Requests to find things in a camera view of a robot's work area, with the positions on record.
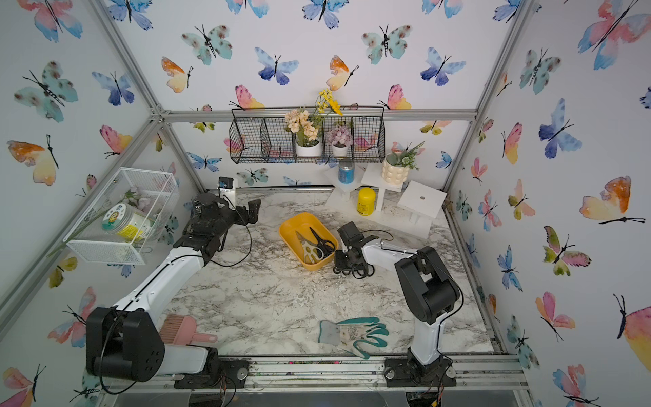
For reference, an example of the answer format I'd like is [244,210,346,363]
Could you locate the small black-handled scissors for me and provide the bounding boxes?
[351,259,375,280]

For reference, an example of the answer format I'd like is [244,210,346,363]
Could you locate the long black-handled scissors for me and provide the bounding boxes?
[310,227,337,257]

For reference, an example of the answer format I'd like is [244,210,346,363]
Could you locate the cream-handled kitchen scissors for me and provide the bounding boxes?
[296,232,325,265]

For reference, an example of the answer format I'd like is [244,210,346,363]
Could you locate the yellow plastic storage box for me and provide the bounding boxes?
[279,212,339,271]

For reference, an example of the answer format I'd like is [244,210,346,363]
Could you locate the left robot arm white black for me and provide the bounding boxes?
[86,193,261,384]

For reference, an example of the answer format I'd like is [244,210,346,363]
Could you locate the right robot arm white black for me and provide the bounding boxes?
[318,222,464,372]

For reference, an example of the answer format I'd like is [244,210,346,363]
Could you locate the yellow plastic bottle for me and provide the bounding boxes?
[357,187,376,216]

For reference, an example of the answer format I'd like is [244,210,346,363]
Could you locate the white stepped display stand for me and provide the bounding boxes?
[325,163,447,239]

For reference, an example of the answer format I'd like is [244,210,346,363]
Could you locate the teal grey gardening glove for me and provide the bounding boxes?
[317,317,390,360]

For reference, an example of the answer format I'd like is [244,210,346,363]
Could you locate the blue tin can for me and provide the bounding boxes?
[337,159,355,185]

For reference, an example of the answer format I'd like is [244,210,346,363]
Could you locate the round green-lidded jar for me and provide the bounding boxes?
[101,203,154,243]

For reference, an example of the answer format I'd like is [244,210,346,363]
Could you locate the cream pot with green plant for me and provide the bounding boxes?
[381,142,425,186]

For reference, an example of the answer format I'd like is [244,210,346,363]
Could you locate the pink dustpan brush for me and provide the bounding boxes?
[159,315,218,345]

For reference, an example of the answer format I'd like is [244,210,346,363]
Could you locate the beige flowers in white pot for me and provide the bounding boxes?
[284,110,323,159]

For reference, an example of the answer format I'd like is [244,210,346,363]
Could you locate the purple flowers in white pot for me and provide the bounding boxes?
[327,125,354,158]

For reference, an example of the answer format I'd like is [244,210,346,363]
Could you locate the yellow artificial flower stem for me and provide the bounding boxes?
[315,88,342,116]

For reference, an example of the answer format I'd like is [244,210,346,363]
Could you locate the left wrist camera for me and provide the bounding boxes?
[217,176,237,209]

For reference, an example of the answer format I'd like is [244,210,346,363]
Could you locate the black wire wall basket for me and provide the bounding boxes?
[225,104,386,164]

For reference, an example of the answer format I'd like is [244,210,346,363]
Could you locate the clear acrylic wall box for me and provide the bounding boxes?
[64,167,179,266]

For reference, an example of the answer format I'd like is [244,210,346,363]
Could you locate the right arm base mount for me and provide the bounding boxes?
[384,356,457,389]

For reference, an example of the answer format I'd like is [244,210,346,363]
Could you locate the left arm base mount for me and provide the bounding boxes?
[174,349,250,390]

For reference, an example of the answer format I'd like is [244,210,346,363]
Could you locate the aluminium front rail frame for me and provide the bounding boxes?
[98,354,535,406]

